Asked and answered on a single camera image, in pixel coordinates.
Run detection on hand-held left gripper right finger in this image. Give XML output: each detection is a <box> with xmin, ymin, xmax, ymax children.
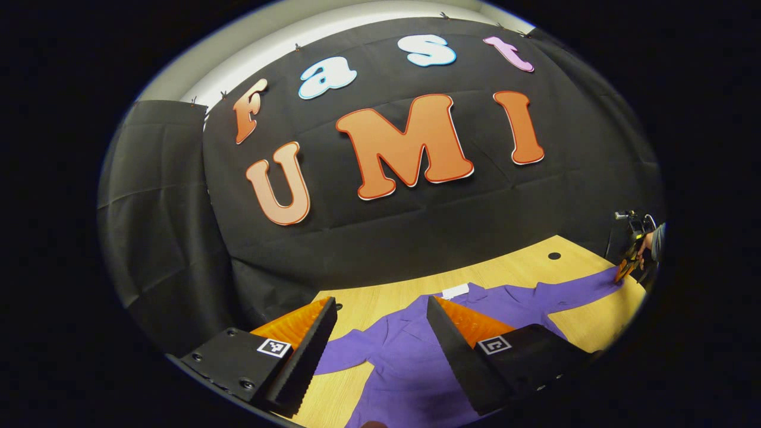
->
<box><xmin>424</xmin><ymin>295</ymin><xmax>596</xmax><ymax>417</ymax></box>

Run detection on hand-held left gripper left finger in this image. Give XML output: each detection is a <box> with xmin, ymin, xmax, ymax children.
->
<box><xmin>177</xmin><ymin>296</ymin><xmax>339</xmax><ymax>418</ymax></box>

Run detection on purple knit garment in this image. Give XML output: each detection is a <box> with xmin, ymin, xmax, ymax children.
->
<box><xmin>314</xmin><ymin>266</ymin><xmax>625</xmax><ymax>428</ymax></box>

